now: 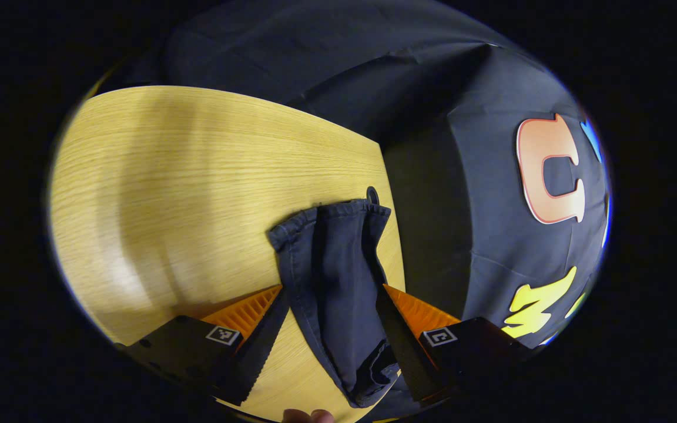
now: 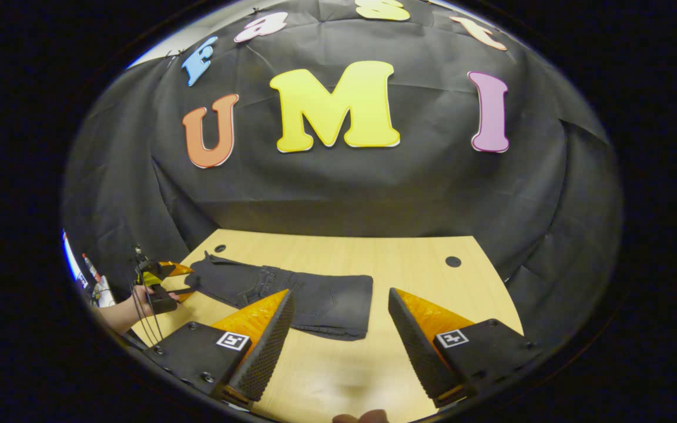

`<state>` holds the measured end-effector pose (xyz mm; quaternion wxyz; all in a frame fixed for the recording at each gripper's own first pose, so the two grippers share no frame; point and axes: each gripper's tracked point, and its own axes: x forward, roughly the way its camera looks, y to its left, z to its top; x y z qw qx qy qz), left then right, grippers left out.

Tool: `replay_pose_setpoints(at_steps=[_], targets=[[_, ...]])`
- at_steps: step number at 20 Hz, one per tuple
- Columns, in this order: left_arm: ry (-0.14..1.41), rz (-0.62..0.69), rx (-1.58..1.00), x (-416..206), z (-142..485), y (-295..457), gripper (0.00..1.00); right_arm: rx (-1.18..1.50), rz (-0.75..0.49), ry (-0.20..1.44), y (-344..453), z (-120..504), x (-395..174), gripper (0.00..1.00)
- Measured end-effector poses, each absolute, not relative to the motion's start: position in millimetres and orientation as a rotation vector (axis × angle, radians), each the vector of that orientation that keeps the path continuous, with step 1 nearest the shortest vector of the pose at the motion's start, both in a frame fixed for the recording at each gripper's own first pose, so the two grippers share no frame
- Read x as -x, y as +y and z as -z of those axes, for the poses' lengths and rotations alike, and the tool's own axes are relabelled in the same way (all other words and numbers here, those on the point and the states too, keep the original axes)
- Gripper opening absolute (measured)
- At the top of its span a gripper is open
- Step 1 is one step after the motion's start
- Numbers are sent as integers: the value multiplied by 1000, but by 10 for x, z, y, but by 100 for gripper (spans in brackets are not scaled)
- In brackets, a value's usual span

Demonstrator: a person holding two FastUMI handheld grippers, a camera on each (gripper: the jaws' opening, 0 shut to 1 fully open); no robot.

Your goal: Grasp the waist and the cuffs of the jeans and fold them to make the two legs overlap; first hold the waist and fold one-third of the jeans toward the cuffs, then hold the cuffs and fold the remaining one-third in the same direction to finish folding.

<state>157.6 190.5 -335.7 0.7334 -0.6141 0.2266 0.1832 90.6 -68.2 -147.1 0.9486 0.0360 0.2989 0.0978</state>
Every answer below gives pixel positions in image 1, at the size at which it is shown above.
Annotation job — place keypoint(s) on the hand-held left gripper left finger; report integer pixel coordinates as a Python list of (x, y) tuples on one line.
[(262, 346)]

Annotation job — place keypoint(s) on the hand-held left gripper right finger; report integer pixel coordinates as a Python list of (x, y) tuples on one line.
[(403, 346)]

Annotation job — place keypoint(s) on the dark grey jeans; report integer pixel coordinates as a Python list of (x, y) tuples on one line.
[(338, 276)]

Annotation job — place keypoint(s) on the black backdrop cloth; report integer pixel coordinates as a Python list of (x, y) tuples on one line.
[(315, 53)]

